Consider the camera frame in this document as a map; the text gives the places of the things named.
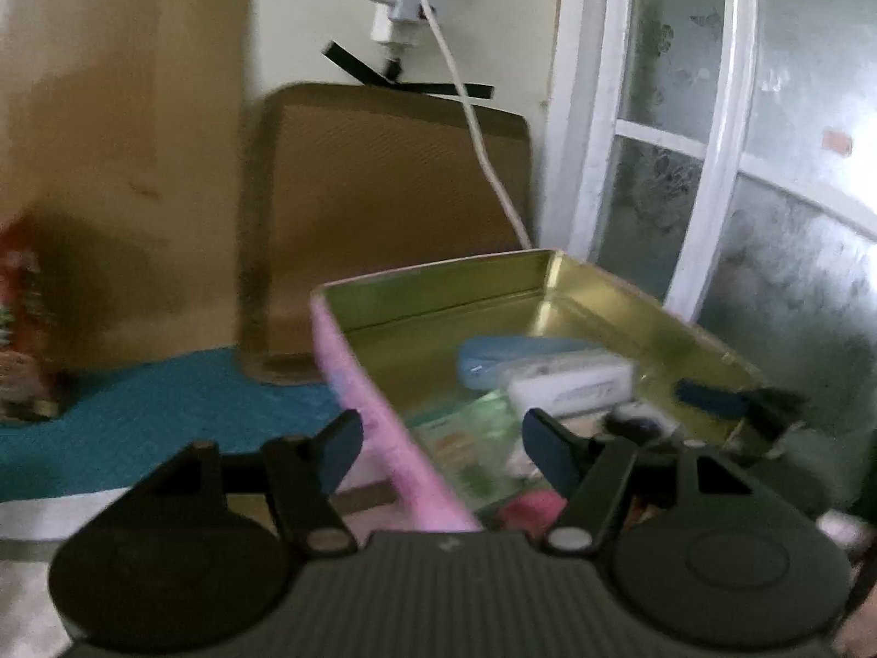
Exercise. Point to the white small box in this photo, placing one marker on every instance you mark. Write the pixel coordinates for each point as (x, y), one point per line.
(569, 384)

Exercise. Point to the teal towel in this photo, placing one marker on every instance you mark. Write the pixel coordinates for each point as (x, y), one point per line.
(157, 418)

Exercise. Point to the green packet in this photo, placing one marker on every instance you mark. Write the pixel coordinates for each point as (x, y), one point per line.
(466, 445)

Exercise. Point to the black tape strips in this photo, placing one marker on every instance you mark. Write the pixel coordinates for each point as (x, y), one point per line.
(404, 82)

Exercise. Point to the brown board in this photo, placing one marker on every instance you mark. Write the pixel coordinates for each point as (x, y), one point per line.
(384, 205)

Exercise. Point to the pink soft item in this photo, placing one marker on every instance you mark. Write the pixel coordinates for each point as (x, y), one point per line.
(531, 510)

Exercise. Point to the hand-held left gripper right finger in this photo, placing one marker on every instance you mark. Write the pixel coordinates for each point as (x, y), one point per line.
(548, 449)

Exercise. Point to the red snack box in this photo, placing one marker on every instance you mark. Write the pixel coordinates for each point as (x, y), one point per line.
(24, 329)

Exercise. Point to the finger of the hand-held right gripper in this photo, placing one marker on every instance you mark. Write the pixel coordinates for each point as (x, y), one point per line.
(709, 397)

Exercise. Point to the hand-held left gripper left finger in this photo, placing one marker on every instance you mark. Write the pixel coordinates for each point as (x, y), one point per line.
(340, 449)

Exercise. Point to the white window frame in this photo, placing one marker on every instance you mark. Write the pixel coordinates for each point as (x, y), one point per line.
(719, 137)

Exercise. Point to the wooden headboard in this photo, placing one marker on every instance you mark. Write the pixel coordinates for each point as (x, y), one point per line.
(116, 137)

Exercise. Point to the white charger plug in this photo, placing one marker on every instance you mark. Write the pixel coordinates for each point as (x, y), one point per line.
(396, 10)

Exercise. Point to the pink tin box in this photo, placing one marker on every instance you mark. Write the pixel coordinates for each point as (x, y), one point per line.
(384, 384)

